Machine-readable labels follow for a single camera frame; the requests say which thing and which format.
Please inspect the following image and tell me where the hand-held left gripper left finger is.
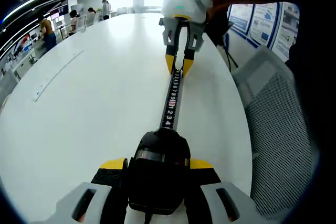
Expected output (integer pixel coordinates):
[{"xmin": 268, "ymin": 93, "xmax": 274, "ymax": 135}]
[{"xmin": 33, "ymin": 157, "xmax": 130, "ymax": 224}]

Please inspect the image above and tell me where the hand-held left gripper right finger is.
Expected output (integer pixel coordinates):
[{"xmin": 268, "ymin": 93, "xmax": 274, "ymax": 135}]
[{"xmin": 183, "ymin": 157, "xmax": 267, "ymax": 224}]

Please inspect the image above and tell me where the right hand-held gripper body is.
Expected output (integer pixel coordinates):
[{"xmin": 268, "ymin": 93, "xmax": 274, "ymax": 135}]
[{"xmin": 160, "ymin": 0, "xmax": 208, "ymax": 25}]

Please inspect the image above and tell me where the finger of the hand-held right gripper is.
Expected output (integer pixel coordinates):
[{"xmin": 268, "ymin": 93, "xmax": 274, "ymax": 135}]
[
  {"xmin": 162, "ymin": 17, "xmax": 182, "ymax": 74},
  {"xmin": 181, "ymin": 20, "xmax": 206, "ymax": 78}
]

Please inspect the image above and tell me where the black tape measure with blade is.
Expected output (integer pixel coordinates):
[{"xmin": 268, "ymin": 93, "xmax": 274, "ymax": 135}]
[{"xmin": 127, "ymin": 68, "xmax": 192, "ymax": 216}]

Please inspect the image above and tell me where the black object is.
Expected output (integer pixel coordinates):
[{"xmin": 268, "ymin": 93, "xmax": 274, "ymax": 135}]
[{"xmin": 206, "ymin": 5, "xmax": 234, "ymax": 48}]

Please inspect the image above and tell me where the white mesh office chair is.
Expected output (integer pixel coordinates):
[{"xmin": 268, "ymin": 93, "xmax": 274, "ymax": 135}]
[{"xmin": 232, "ymin": 45, "xmax": 320, "ymax": 222}]

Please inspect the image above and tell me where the person's body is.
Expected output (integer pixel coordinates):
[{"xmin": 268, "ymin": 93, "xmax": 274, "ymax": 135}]
[{"xmin": 285, "ymin": 0, "xmax": 336, "ymax": 130}]

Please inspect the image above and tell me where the black cable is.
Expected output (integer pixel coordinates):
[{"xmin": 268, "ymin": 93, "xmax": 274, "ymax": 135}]
[{"xmin": 222, "ymin": 44, "xmax": 240, "ymax": 73}]

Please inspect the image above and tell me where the blue white wall poster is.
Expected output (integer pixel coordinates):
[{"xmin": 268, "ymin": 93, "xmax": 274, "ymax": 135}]
[
  {"xmin": 270, "ymin": 2, "xmax": 300, "ymax": 61},
  {"xmin": 228, "ymin": 3, "xmax": 255, "ymax": 36},
  {"xmin": 249, "ymin": 2, "xmax": 281, "ymax": 47}
]

